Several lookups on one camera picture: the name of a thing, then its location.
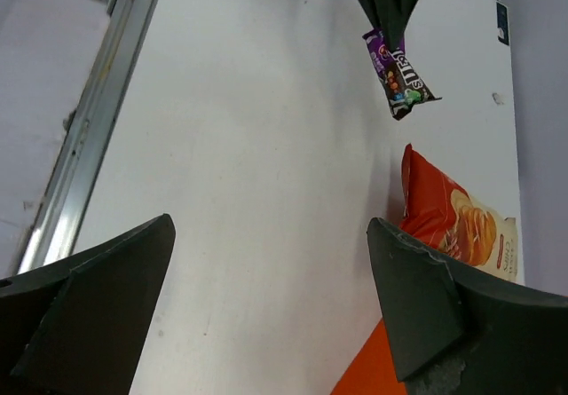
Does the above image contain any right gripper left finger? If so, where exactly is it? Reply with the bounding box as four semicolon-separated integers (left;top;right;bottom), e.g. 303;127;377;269
1;214;175;394

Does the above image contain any orange chips bag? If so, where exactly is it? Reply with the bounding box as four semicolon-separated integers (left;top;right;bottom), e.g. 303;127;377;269
400;144;518;282

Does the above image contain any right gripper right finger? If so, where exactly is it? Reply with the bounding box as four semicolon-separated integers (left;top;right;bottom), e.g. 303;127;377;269
367;218;567;394

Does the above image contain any purple M&M's packet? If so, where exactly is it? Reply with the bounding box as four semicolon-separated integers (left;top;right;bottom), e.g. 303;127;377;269
362;28;440;121

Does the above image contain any orange paper bag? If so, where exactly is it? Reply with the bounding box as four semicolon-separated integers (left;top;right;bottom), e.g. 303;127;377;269
331;320;406;395

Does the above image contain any aluminium table frame rail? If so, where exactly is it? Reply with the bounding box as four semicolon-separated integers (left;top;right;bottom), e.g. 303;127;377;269
16;0;158;273

